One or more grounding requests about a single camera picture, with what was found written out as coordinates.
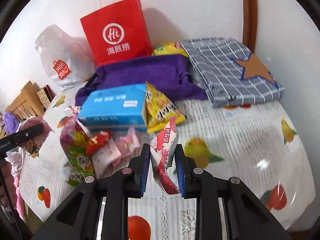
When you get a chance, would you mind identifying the fruit print lace tablecloth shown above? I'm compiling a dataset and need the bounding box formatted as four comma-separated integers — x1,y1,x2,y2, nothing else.
20,87,316,239

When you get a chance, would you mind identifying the pink magenta snack bag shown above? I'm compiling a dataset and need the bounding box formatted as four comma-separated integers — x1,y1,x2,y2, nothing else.
57,106,91,158

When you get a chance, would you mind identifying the small red snack packet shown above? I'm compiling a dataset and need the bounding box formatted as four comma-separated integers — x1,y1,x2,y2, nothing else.
85,130,111,156

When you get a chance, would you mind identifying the green snack packet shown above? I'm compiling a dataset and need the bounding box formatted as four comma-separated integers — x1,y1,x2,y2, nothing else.
66,146,95,187

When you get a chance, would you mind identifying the pink peach candy packet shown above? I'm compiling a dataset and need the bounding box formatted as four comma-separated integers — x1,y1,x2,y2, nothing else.
118,126,140,156

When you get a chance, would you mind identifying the purple cloth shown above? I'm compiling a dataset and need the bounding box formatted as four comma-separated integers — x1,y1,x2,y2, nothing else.
75,54,207,106

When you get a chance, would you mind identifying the red paper Haidilao bag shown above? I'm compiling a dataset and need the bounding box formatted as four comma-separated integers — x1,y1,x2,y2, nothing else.
80,0,152,66

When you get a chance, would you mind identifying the blue tissue pack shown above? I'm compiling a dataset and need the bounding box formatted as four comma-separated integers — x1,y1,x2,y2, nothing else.
77,83,148,131

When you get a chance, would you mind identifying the yellow snack bag behind cloth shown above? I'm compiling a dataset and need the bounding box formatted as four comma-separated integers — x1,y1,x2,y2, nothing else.
152,42,188,57

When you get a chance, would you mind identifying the grey checked folded cloth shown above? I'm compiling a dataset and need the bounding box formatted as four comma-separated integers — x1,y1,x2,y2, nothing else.
182,37,284,108

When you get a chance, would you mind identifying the lychee jelly snack packet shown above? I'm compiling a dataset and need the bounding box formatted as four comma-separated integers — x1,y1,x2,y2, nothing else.
150,118,179,195

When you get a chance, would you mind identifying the white pink wafer packet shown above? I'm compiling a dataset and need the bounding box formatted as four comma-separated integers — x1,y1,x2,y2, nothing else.
92,138,121,179

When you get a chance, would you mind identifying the wooden rack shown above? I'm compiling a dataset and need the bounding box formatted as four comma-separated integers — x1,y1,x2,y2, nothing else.
5,81,44,121

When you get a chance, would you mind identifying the yellow cracker snack packet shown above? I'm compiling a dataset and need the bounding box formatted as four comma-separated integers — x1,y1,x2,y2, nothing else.
145,82,185,133

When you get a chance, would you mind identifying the white Miniso plastic bag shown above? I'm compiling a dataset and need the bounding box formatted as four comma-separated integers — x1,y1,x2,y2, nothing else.
35,24,95,90

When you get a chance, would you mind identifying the brown patterned box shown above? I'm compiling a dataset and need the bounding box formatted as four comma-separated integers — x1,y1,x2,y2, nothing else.
37,85,55,109

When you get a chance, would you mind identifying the brown wooden door frame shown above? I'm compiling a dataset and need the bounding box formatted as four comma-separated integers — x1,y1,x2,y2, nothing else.
242,0,258,52

